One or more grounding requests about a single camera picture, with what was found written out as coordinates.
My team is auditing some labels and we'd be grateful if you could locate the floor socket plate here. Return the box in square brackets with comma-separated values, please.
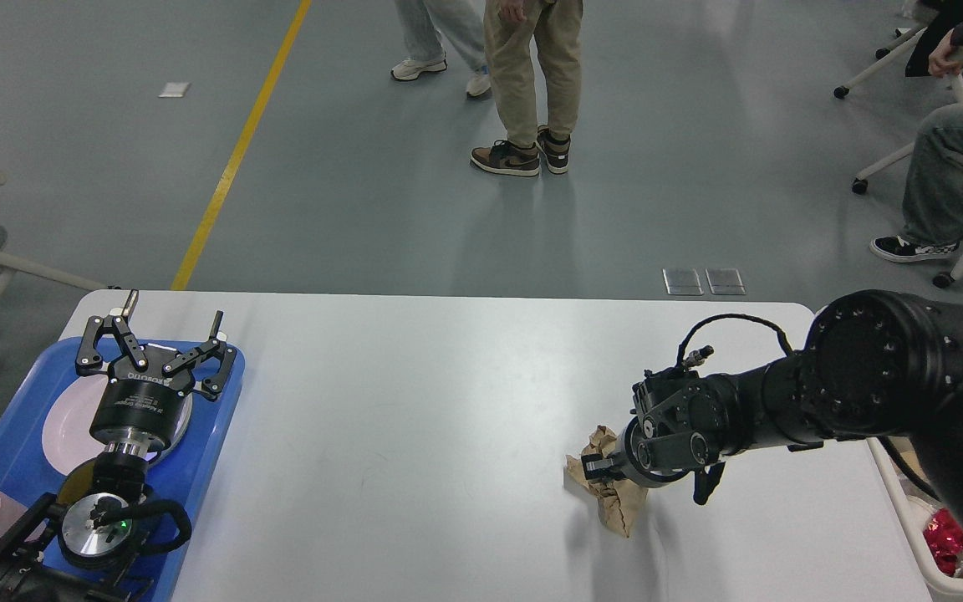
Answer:
[706, 269, 746, 296]
[662, 269, 704, 296]

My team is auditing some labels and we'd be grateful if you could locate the left floor socket plate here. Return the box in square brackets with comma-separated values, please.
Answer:
[662, 269, 704, 296]

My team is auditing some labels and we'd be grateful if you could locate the brown paper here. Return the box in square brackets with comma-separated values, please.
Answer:
[565, 426, 649, 538]

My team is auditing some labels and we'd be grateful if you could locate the light green plate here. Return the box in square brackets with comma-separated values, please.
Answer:
[146, 403, 192, 466]

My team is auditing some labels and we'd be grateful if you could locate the standing person in black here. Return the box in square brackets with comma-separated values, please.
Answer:
[390, 1, 492, 98]

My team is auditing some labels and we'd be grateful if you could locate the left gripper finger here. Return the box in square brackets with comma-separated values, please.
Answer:
[162, 310, 240, 403]
[75, 289, 149, 376]

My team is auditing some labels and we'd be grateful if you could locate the red snack wrapper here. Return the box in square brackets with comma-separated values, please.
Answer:
[922, 508, 963, 578]

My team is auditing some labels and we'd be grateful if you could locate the white plastic bin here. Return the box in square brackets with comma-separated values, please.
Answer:
[816, 305, 963, 599]

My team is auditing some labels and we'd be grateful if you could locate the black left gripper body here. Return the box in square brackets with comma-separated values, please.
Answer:
[90, 367, 196, 457]

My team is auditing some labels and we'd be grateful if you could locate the seated person in jeans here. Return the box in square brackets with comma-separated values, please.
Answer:
[869, 22, 963, 263]

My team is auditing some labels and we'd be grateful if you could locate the person in khaki trousers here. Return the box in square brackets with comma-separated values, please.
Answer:
[471, 1, 584, 176]

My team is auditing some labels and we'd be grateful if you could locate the pink plate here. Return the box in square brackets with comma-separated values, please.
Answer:
[41, 375, 195, 472]

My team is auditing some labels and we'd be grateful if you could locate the dark teal mug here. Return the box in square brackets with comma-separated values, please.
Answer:
[56, 458, 95, 507]

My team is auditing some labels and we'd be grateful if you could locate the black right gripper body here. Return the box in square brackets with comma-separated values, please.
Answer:
[613, 418, 689, 488]

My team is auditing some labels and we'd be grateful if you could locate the blue plastic tray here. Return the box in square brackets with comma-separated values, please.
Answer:
[0, 338, 245, 601]

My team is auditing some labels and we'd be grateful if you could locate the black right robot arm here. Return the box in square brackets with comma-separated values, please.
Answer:
[581, 290, 963, 527]

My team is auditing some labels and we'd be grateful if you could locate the right floor socket plate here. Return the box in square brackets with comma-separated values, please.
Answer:
[706, 269, 746, 296]

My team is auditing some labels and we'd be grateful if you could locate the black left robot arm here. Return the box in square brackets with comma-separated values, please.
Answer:
[0, 291, 245, 601]

